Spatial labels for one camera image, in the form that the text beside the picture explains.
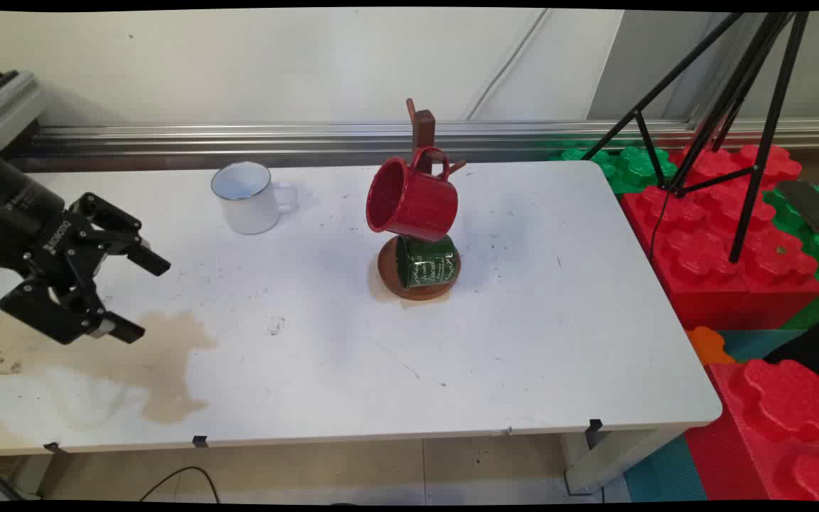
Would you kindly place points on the red foam block with studs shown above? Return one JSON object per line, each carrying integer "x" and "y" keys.
{"x": 772, "y": 427}

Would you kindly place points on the large red foam block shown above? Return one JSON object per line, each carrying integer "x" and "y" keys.
{"x": 708, "y": 256}

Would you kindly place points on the black smartphone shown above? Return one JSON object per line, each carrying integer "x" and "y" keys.
{"x": 807, "y": 205}

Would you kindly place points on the aluminium rail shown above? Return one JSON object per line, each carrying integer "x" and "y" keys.
{"x": 239, "y": 139}

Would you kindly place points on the grey machine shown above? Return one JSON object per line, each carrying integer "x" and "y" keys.
{"x": 4, "y": 110}

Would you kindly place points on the white enamel mug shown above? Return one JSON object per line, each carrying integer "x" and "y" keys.
{"x": 246, "y": 206}

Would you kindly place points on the white table leg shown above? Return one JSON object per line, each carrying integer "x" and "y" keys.
{"x": 616, "y": 459}

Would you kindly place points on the red mug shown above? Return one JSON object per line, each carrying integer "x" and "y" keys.
{"x": 424, "y": 206}

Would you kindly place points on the orange foam piece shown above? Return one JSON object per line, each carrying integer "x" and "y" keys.
{"x": 707, "y": 345}

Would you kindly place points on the green mug with white print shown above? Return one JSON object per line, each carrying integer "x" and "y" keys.
{"x": 427, "y": 263}

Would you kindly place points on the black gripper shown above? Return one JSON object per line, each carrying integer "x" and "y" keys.
{"x": 18, "y": 213}

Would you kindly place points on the teal foam mat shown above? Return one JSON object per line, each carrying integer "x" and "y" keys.
{"x": 754, "y": 343}
{"x": 665, "y": 473}

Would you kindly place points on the black table clip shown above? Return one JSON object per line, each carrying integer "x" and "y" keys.
{"x": 200, "y": 441}
{"x": 594, "y": 430}
{"x": 54, "y": 448}

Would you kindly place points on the brown wooden mug tree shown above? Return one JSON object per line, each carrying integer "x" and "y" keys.
{"x": 421, "y": 128}

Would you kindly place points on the black tripod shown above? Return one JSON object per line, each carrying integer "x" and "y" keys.
{"x": 758, "y": 128}

